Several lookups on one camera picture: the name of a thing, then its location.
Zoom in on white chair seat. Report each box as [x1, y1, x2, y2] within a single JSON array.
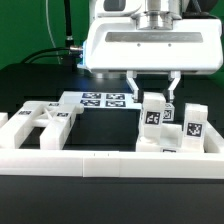
[[135, 123, 183, 152]]

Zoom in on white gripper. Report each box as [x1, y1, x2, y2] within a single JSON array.
[[85, 17, 223, 103]]

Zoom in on black cable bundle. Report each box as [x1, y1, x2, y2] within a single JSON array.
[[20, 0, 84, 65]]

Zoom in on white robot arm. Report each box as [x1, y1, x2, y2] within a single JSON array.
[[79, 0, 223, 101]]

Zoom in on thin white cable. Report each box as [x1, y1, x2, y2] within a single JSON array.
[[45, 0, 63, 64]]

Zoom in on white chair back frame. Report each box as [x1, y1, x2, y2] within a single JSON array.
[[0, 101, 84, 150]]

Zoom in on white U-shaped fence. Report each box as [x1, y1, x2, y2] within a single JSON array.
[[0, 125, 224, 179]]

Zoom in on white marker sheet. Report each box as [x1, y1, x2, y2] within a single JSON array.
[[59, 91, 141, 110]]

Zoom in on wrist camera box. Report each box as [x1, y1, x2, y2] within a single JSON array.
[[95, 0, 141, 17]]

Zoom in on white part at left edge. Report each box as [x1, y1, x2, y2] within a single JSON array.
[[0, 112, 8, 128]]

